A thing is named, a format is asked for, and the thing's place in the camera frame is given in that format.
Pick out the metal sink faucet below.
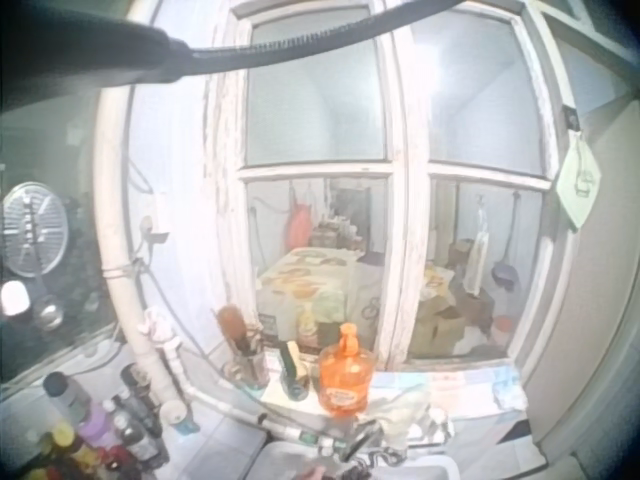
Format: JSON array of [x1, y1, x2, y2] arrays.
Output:
[[299, 418, 401, 476]]

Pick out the white sink basin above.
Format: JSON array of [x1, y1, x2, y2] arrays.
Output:
[[259, 442, 461, 480]]

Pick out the orange dish soap bottle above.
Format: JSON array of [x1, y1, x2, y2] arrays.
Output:
[[317, 322, 376, 416]]

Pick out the crumpled clear plastic bag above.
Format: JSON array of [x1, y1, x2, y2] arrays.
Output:
[[372, 384, 454, 444]]

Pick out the clear cup of brushes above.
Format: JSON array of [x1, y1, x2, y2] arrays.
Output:
[[215, 304, 272, 389]]

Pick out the teal bottle with white cap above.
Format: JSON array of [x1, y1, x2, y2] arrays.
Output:
[[159, 399, 199, 437]]

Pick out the table with patterned cloth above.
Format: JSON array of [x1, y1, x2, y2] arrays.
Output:
[[255, 246, 386, 351]]

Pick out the brown cardboard boxes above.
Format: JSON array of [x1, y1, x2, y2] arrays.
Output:
[[409, 239, 496, 359]]

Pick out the light blue cloth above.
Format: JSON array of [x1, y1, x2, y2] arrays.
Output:
[[487, 365, 529, 412]]

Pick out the white rag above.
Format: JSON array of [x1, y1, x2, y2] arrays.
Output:
[[137, 307, 174, 342]]

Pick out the group of dark bottles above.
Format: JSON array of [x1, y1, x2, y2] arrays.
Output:
[[19, 363, 171, 480]]

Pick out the red hanging plastic bag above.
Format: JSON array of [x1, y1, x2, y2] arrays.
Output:
[[284, 199, 316, 251]]

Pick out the white hanging towel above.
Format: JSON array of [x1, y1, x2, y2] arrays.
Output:
[[464, 197, 490, 296]]

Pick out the purple hanging ladle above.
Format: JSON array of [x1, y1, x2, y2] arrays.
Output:
[[490, 192, 522, 291]]

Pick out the metal ladle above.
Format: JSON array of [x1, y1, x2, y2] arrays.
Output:
[[35, 279, 66, 332]]

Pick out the white vertical drain pipe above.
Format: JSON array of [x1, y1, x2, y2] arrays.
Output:
[[93, 82, 187, 411]]

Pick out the white rounded container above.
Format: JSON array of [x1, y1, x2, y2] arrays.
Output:
[[0, 280, 32, 317]]

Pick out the round grey ventilation fan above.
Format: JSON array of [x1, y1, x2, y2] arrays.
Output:
[[0, 181, 71, 279]]

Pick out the white wooden window frame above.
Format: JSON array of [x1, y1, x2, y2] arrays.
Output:
[[202, 0, 576, 374]]

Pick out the black corrugated hose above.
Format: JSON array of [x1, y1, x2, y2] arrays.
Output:
[[0, 0, 481, 101]]

